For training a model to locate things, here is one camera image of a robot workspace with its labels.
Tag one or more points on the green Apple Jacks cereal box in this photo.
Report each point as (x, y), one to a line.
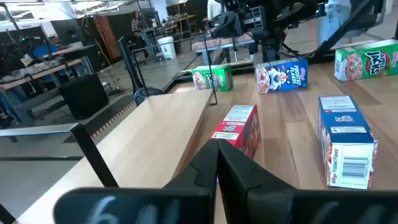
(224, 77)
(367, 60)

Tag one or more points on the brown patterned panel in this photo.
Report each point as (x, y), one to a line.
(107, 37)

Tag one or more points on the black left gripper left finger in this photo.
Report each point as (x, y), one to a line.
(192, 186)

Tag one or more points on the person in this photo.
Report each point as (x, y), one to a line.
(136, 21)
(334, 21)
(214, 7)

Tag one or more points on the white bucket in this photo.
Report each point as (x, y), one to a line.
(167, 48)

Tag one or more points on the cluttered workbench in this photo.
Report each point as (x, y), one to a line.
(37, 70)

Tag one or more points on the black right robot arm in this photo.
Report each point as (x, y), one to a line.
(270, 46)

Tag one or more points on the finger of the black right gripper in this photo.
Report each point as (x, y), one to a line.
(237, 24)
(219, 27)

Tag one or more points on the red Froot Loops cereal box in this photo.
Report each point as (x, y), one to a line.
(239, 130)

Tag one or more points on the black hazard-striped floor mat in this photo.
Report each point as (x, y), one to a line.
(102, 118)

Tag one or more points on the black cube speaker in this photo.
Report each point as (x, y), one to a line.
(84, 96)

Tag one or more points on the wooden top bench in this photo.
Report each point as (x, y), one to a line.
(224, 42)

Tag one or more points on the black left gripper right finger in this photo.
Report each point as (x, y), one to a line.
(248, 193)

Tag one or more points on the blue Frosted Flakes cereal box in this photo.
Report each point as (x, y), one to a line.
(283, 76)
(345, 140)

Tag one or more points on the black floor stand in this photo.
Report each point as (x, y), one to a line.
(129, 62)

